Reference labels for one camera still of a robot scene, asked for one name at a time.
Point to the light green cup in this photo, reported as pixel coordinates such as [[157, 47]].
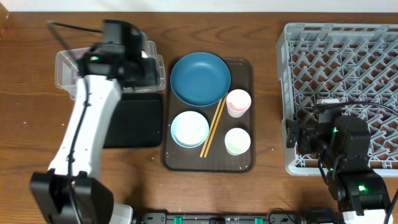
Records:
[[237, 141]]

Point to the black rectangular tray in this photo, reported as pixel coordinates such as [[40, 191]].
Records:
[[137, 121]]

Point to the pink cup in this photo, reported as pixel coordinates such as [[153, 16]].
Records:
[[238, 102]]

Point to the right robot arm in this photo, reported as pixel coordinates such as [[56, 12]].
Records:
[[340, 143]]

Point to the dark blue plate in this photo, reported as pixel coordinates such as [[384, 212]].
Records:
[[200, 79]]

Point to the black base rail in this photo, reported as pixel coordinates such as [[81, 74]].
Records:
[[270, 218]]

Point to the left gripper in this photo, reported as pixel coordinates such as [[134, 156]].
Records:
[[150, 72]]

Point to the grey dishwasher rack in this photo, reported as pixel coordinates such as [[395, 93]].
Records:
[[355, 63]]

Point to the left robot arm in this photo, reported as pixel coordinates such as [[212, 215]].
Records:
[[70, 192]]

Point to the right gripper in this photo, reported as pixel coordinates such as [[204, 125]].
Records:
[[306, 132]]

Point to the light blue bowl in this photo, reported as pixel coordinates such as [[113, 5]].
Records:
[[189, 129]]

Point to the brown serving tray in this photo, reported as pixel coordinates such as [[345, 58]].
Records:
[[211, 156]]

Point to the wooden chopstick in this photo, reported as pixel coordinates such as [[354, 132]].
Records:
[[211, 127], [216, 126]]

